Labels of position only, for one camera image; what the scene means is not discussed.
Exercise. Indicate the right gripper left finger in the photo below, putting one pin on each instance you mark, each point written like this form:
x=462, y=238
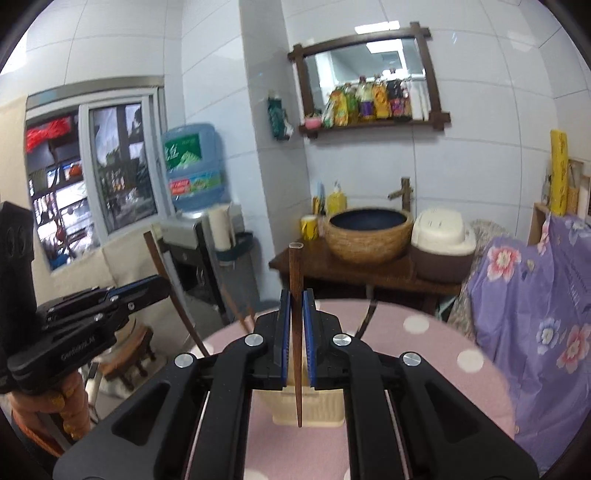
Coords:
x=190, y=421

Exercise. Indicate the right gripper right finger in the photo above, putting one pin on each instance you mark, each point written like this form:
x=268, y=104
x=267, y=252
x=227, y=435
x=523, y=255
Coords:
x=404, y=419

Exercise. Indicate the brown wooden chopstick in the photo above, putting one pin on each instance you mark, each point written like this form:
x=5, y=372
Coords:
x=240, y=313
x=176, y=301

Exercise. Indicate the reddish brown chopstick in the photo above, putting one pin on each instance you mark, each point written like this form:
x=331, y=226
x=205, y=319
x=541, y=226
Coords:
x=295, y=256

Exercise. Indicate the spoon with brown wooden handle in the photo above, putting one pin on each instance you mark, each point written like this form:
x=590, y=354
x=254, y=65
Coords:
x=366, y=320

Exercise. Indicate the left hand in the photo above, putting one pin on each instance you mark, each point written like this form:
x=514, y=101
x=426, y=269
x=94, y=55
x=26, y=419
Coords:
x=69, y=400

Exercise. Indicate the small wooden stool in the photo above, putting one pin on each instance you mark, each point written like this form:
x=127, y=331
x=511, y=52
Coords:
x=131, y=355

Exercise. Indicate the cream plastic utensil holder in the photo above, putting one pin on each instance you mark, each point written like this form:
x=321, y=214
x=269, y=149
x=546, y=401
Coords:
x=319, y=409

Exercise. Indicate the grey water dispenser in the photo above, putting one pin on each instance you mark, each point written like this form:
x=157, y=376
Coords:
x=222, y=279

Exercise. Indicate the purple floral cloth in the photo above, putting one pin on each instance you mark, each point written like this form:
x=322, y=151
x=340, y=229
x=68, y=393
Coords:
x=528, y=308

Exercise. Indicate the dark wooden side table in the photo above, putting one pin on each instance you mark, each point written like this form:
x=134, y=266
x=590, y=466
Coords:
x=393, y=282

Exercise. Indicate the white brown rice cooker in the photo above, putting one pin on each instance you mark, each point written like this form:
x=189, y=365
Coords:
x=443, y=246

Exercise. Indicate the woven basket sink bowl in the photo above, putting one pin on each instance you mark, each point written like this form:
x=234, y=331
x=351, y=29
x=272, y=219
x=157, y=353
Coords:
x=369, y=236

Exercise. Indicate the paper cup stack on dispenser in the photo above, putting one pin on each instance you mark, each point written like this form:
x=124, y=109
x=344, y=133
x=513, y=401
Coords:
x=219, y=221

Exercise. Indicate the yellow mug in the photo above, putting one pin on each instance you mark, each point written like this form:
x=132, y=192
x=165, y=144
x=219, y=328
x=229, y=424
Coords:
x=309, y=227

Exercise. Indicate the yellow soap bottle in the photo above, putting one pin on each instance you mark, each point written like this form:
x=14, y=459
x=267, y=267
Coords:
x=336, y=201

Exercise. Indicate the bamboo style faucet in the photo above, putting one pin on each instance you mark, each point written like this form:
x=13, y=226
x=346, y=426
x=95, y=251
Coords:
x=404, y=194

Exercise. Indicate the blue water jug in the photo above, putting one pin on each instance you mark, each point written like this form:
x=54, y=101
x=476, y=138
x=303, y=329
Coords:
x=194, y=167

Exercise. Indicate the yellow roll package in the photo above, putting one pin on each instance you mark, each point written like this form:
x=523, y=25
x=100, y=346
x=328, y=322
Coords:
x=559, y=172

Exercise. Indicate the dark soy sauce bottle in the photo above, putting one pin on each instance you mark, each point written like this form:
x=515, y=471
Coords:
x=396, y=99

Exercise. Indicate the yellow oil bottle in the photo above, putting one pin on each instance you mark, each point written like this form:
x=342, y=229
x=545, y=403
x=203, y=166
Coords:
x=381, y=100

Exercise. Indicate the window with metal frame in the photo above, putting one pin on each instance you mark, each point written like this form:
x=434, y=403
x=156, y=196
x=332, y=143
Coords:
x=94, y=163

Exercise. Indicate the green packet on wall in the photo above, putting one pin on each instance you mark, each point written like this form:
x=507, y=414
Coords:
x=279, y=124

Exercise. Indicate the wooden framed wall mirror shelf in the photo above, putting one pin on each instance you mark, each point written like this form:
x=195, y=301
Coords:
x=336, y=78

